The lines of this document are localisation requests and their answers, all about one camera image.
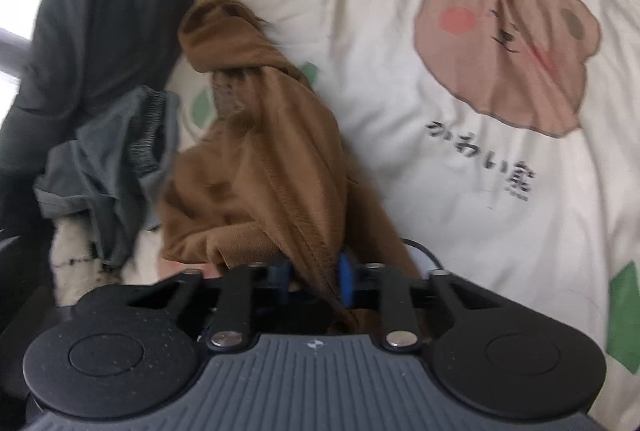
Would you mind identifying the white bear-print duvet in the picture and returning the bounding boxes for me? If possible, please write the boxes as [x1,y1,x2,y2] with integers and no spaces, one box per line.
[120,0,640,427]

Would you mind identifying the brown printed T-shirt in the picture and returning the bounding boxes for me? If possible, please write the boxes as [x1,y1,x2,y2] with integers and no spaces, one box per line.
[157,0,426,337]

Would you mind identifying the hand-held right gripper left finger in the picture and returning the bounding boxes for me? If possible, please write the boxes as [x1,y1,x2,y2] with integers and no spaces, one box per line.
[125,260,296,352]

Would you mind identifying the dark grey hoodie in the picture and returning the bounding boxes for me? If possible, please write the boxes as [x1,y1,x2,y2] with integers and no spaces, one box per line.
[0,0,216,182]

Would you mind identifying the blue-grey sweatpants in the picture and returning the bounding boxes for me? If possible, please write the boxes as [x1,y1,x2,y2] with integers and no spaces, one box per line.
[34,86,181,268]

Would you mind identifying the black cable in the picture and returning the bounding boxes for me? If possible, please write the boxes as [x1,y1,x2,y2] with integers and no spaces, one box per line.
[400,238,443,272]

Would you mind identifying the white fuzzy sweater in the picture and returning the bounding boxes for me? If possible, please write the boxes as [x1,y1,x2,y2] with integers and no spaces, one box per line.
[50,211,161,307]

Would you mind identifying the black garment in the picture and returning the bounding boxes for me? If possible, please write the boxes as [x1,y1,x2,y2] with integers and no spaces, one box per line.
[0,171,66,327]

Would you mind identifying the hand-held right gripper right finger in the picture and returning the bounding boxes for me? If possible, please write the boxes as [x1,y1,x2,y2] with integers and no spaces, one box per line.
[336,251,498,352]

